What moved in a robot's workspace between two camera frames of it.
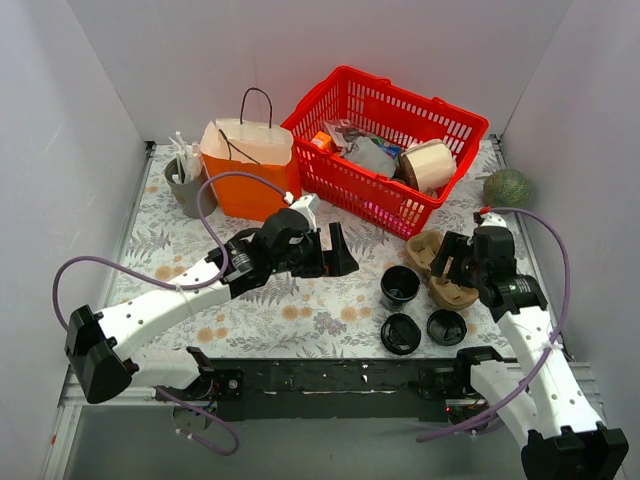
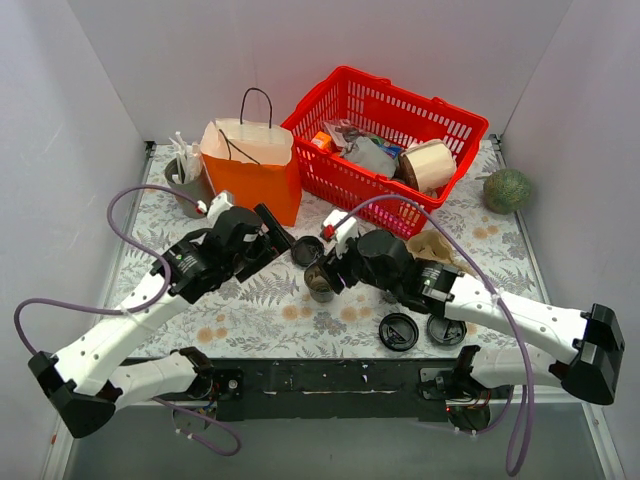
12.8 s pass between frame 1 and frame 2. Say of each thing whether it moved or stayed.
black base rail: stayed
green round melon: stayed
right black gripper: moved
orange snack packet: stayed
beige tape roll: stayed
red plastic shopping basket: stayed
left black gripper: moved
